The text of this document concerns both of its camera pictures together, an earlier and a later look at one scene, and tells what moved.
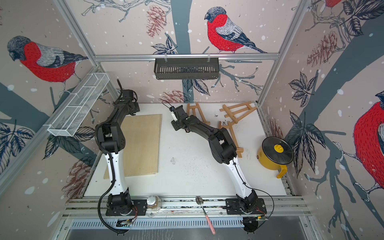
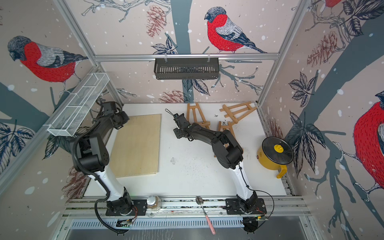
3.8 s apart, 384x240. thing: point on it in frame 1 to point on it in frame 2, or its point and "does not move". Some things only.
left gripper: [137, 108] to [125, 118]
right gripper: [174, 125] to [177, 132]
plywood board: [141, 153] does not move
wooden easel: [230, 126] does not move
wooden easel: [237, 111] does not move
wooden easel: [193, 107] does not move
